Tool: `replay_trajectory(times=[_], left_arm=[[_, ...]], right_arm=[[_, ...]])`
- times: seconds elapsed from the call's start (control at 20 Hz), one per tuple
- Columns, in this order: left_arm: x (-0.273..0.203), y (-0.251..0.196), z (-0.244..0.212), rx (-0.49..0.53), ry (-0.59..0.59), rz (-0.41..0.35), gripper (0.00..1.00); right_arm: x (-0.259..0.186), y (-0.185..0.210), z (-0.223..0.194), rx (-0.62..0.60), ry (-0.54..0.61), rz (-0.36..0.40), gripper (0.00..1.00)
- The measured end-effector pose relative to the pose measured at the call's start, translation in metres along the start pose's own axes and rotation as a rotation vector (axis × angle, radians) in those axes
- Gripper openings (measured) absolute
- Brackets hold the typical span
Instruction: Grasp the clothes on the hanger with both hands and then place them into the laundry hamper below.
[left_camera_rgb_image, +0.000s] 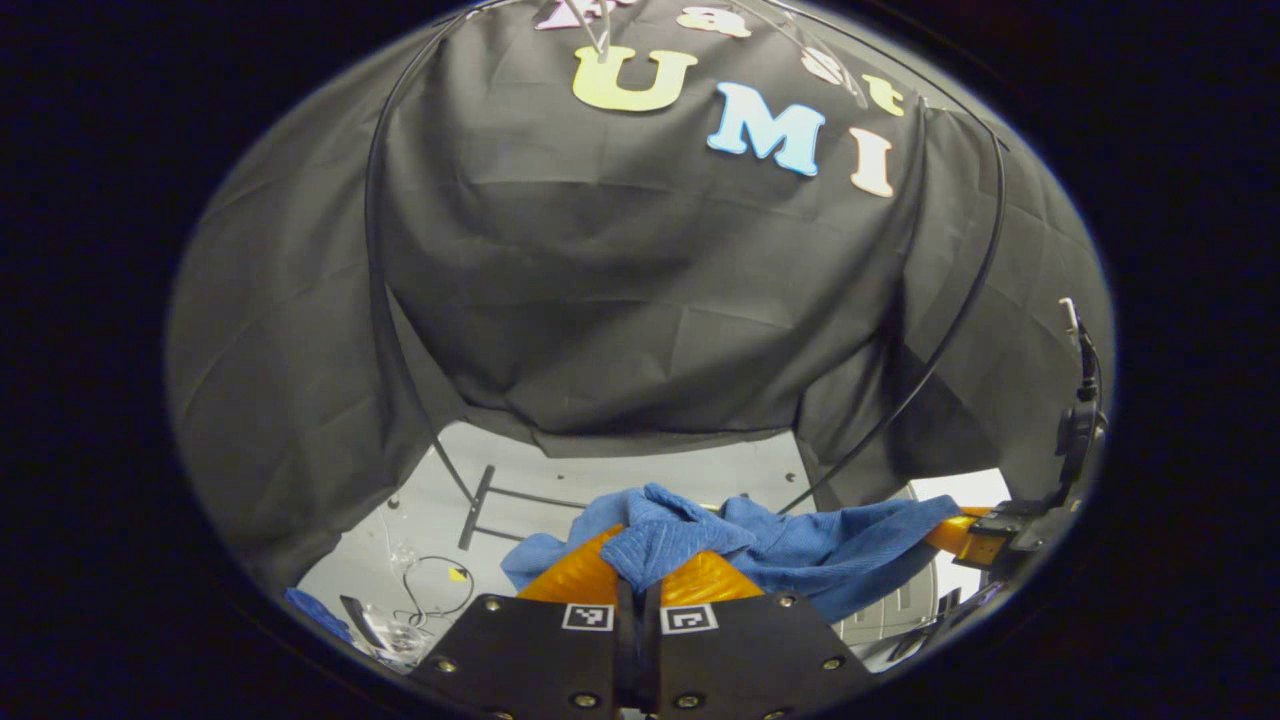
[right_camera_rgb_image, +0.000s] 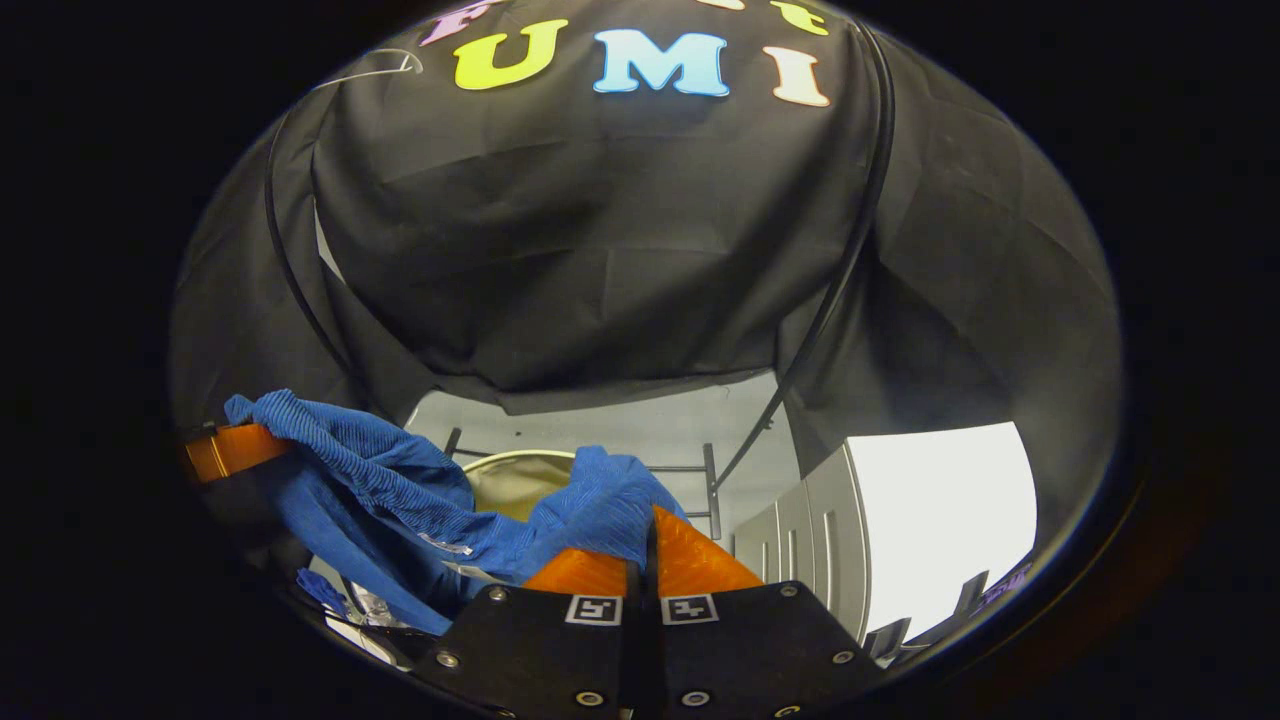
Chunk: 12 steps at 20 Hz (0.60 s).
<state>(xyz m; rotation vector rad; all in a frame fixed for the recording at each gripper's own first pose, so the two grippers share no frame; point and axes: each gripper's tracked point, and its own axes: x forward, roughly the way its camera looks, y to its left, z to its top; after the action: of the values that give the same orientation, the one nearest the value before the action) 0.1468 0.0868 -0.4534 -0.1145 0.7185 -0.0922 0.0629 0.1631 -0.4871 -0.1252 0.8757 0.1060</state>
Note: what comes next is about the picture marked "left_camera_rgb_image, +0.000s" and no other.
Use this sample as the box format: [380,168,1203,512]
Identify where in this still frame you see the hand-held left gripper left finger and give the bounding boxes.
[408,525,641,720]

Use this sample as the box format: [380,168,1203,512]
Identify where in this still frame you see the blue cloth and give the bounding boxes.
[285,587,353,643]

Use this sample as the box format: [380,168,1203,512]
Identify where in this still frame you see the white plastic hanger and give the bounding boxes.
[735,0,871,109]
[560,0,613,63]

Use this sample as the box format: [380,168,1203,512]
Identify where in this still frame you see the thin black cable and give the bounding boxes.
[393,555,477,633]

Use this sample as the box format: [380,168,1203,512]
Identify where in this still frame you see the black metal clothes rack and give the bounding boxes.
[363,0,1009,553]

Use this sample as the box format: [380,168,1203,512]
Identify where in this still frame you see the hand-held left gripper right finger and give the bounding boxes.
[640,550,876,720]

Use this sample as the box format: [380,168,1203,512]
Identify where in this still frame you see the blue corduroy jacket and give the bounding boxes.
[500,483,963,624]

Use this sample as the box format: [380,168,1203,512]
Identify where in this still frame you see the clear plastic item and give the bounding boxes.
[340,595,433,669]

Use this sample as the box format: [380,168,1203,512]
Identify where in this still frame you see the white laundry hamper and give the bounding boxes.
[835,468,1013,663]

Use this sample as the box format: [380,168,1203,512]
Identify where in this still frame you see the black backdrop cloth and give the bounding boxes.
[165,0,1116,601]

